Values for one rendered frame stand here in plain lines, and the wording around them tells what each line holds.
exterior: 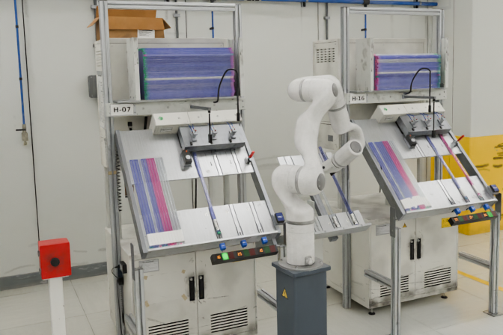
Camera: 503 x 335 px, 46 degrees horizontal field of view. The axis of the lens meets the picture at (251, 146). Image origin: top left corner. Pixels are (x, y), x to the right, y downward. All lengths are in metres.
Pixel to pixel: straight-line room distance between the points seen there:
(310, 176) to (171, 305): 1.20
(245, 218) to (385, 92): 1.35
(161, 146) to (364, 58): 1.41
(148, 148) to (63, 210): 1.69
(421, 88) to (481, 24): 1.85
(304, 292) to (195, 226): 0.67
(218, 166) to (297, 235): 0.80
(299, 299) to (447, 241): 1.77
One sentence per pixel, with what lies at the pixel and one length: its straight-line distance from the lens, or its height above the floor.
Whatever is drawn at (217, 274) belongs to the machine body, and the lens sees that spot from 3.28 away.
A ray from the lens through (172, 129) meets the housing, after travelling 3.17.
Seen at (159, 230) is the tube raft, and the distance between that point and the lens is 2.84.
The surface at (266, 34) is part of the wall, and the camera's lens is 5.07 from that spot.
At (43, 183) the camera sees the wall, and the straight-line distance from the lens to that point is 4.63.
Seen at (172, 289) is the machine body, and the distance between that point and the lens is 3.22.
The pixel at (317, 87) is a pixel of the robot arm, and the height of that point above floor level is 1.44.
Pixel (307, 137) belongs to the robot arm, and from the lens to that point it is 2.48.
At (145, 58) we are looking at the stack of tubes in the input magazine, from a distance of 3.15.
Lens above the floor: 1.51
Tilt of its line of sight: 7 degrees down
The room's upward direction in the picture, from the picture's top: 1 degrees counter-clockwise
